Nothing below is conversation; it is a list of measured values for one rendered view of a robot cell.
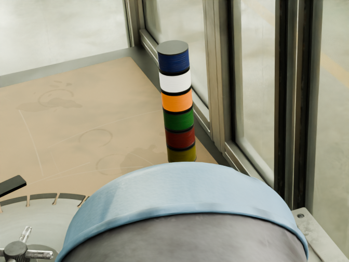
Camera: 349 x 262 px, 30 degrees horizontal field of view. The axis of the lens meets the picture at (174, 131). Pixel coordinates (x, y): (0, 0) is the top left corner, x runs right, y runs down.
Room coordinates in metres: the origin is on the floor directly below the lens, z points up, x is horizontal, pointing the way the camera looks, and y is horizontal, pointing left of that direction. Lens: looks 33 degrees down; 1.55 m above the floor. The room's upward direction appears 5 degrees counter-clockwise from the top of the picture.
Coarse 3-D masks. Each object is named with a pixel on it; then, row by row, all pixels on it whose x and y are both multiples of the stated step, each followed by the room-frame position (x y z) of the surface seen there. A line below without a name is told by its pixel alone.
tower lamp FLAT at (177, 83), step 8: (160, 72) 0.81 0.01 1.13; (184, 72) 0.81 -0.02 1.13; (160, 80) 0.82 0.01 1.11; (168, 80) 0.80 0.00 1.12; (176, 80) 0.80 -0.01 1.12; (184, 80) 0.81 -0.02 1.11; (160, 88) 0.82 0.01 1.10; (168, 88) 0.81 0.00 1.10; (176, 88) 0.80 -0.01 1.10; (184, 88) 0.81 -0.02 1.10
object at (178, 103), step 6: (162, 96) 0.82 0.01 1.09; (168, 96) 0.81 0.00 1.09; (174, 96) 0.80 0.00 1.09; (180, 96) 0.80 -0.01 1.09; (186, 96) 0.81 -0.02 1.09; (162, 102) 0.82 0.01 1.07; (168, 102) 0.81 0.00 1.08; (174, 102) 0.80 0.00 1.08; (180, 102) 0.80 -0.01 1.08; (186, 102) 0.81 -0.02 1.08; (192, 102) 0.82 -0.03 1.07; (168, 108) 0.81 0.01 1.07; (174, 108) 0.80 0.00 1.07; (180, 108) 0.80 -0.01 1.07; (186, 108) 0.81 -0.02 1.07
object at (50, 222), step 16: (16, 208) 0.76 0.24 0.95; (32, 208) 0.76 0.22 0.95; (48, 208) 0.75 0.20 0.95; (64, 208) 0.75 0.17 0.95; (0, 224) 0.73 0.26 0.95; (16, 224) 0.72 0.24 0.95; (32, 224) 0.72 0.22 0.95; (48, 224) 0.72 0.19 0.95; (64, 224) 0.72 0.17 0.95; (0, 240) 0.69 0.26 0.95; (16, 240) 0.69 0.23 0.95; (32, 240) 0.69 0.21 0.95; (48, 240) 0.68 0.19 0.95
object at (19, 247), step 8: (24, 232) 0.65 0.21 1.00; (24, 240) 0.63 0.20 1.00; (0, 248) 0.62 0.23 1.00; (8, 248) 0.61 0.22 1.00; (16, 248) 0.61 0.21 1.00; (24, 248) 0.61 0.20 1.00; (8, 256) 0.60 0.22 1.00; (16, 256) 0.60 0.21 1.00; (24, 256) 0.61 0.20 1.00; (32, 256) 0.60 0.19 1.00; (40, 256) 0.60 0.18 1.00; (48, 256) 0.60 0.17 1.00
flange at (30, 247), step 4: (28, 244) 0.67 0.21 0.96; (32, 244) 0.67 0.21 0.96; (36, 244) 0.67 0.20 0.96; (40, 244) 0.67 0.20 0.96; (28, 248) 0.66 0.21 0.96; (32, 248) 0.66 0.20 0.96; (36, 248) 0.66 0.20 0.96; (40, 248) 0.66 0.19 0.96; (44, 248) 0.66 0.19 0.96; (48, 248) 0.66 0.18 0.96; (52, 248) 0.66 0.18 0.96; (56, 252) 0.65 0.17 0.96; (0, 256) 0.65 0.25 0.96; (56, 256) 0.64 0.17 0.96; (0, 260) 0.64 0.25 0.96; (4, 260) 0.64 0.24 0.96; (32, 260) 0.62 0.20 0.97; (36, 260) 0.62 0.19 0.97; (40, 260) 0.63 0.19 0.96; (44, 260) 0.63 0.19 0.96; (48, 260) 0.63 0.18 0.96; (52, 260) 0.63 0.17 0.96
